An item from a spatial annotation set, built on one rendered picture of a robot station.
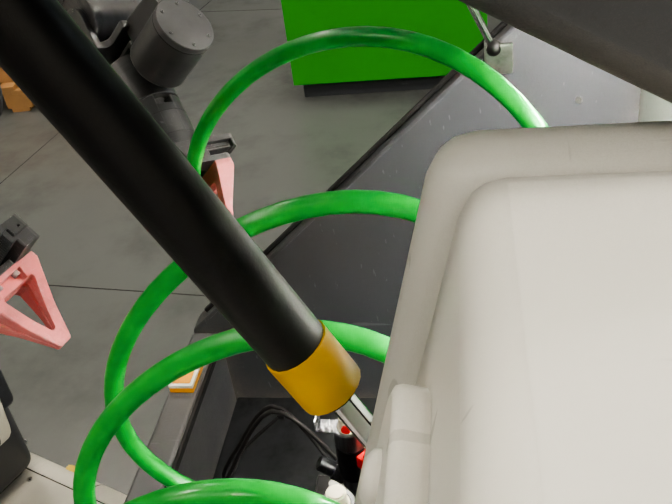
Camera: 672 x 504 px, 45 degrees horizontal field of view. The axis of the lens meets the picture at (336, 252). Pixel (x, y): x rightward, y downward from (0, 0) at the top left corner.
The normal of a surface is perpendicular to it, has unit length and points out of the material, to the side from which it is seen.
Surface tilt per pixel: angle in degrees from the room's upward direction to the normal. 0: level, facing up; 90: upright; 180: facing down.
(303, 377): 89
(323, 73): 90
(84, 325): 0
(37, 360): 0
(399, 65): 90
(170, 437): 0
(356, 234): 90
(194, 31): 47
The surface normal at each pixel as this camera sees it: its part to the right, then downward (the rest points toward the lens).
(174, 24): 0.57, -0.45
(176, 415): -0.11, -0.82
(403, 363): -0.78, 0.28
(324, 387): 0.29, 0.37
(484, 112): -0.12, 0.57
